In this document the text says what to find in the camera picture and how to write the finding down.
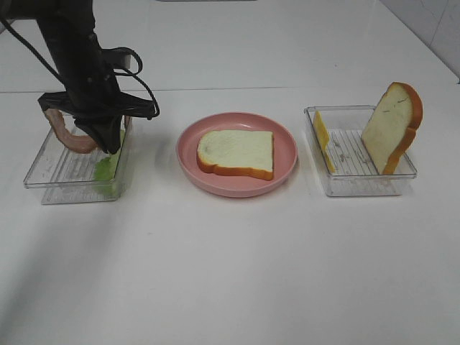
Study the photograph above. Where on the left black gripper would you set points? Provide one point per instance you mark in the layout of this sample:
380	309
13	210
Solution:
98	100

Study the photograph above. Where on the long bacon strip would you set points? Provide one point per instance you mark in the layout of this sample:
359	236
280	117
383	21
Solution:
81	144

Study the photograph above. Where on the green lettuce leaf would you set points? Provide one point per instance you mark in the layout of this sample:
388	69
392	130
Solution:
105	172

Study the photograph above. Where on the bread slice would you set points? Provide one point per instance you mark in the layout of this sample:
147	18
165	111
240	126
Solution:
233	152
392	126

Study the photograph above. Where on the yellow cheese slice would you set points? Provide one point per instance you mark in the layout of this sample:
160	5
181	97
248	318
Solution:
323	139

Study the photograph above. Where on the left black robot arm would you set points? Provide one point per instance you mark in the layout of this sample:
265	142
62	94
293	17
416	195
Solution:
68	31

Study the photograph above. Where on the left clear plastic container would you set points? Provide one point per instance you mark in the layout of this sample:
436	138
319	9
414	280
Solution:
60	176

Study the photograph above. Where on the clear plastic container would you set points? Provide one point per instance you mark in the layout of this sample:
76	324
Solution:
344	165
60	176

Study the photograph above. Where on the pink round plate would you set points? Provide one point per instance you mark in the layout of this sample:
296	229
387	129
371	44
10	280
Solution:
285	155

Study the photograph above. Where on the right clear plastic container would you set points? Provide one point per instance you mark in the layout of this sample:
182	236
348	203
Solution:
344	165

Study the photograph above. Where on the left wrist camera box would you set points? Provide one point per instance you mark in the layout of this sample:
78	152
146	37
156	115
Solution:
117	56

